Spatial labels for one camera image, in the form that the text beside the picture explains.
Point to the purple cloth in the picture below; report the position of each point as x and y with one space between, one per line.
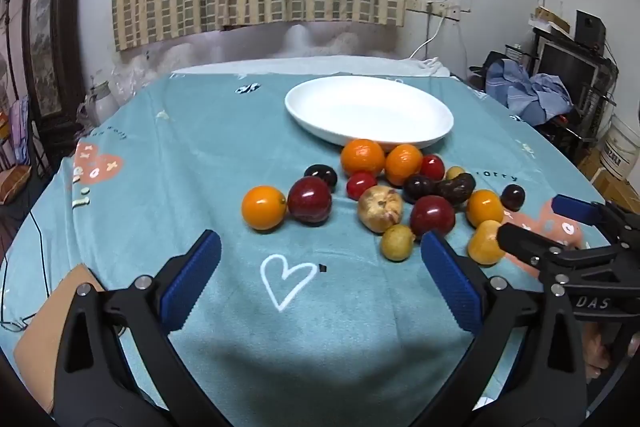
20 132

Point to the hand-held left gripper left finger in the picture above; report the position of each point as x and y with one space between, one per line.
197 267

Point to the white wall outlet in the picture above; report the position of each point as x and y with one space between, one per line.
417 4
446 12

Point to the small smooth orange fruit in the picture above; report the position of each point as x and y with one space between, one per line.
263 208
484 208

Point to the black monitor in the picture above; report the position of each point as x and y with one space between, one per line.
567 67

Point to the dark brown chocolate heart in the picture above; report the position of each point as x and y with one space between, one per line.
457 188

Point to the blue clothing pile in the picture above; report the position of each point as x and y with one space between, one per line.
530 92

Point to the teal printed tablecloth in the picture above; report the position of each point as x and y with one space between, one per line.
200 167

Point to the dark framed painting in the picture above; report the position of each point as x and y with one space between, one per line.
47 47

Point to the red cherry tomato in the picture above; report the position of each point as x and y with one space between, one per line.
433 167
361 185

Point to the yellow potato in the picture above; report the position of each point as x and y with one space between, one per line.
397 243

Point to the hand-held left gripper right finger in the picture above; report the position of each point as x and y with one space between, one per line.
450 277

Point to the dark purple plum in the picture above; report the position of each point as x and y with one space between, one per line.
513 197
321 175
417 188

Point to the yellow-orange round fruit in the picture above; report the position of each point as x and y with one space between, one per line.
482 247

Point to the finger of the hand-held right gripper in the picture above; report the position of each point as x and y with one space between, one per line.
572 208
525 244

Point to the orange mandarin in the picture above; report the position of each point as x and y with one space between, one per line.
403 163
362 157

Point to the black speaker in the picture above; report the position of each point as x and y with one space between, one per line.
590 29

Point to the white oval plate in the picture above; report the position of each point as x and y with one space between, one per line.
370 112

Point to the person's right hand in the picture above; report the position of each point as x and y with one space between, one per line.
595 347

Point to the black chair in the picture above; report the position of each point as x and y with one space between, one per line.
487 69

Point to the glass kettle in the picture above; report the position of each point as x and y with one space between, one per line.
100 104

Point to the beige brown-marked fruit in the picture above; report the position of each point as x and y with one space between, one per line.
381 208

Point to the red plum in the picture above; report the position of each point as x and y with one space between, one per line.
432 216
309 199

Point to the small green fruit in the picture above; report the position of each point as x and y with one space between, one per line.
454 172

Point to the white bucket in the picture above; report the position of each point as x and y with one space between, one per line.
620 147

